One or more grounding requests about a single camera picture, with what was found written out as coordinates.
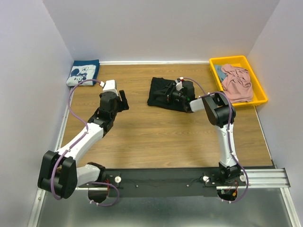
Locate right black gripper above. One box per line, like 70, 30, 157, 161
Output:
153, 82, 186, 106

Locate black t-shirt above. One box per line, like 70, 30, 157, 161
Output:
147, 77, 196, 113

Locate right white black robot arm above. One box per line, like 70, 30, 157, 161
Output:
147, 78, 241, 185

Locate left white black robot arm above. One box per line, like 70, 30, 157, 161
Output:
37, 90, 129, 200

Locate folded blue cartoon t-shirt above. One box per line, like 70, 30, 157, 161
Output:
66, 60, 100, 87

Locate light blue garment in bin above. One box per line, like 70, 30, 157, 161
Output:
214, 65, 226, 82

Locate pink t-shirt in bin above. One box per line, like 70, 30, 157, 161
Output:
221, 64, 253, 103

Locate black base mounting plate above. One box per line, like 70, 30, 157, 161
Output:
78, 167, 247, 199

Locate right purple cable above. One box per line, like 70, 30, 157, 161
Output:
178, 77, 249, 204

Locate purple cable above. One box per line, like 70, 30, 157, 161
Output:
178, 77, 249, 204
51, 79, 120, 208

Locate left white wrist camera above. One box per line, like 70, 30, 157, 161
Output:
100, 79, 119, 96

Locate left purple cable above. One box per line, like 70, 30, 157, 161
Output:
51, 79, 120, 208

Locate aluminium frame rail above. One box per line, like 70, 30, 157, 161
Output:
39, 168, 291, 190

